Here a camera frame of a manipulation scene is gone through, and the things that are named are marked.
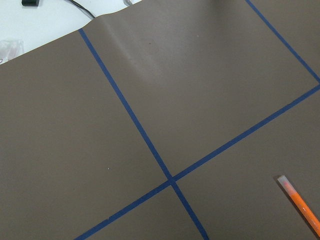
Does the crumpled clear plastic wrap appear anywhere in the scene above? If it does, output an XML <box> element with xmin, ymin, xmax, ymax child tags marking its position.
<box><xmin>0</xmin><ymin>39</ymin><xmax>25</xmax><ymax>64</ymax></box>

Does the orange highlighter pen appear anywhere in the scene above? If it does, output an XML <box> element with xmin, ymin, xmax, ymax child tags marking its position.
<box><xmin>277</xmin><ymin>175</ymin><xmax>320</xmax><ymax>237</ymax></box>

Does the small black flat device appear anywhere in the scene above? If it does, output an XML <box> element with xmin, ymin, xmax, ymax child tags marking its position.
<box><xmin>21</xmin><ymin>0</ymin><xmax>40</xmax><ymax>7</ymax></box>

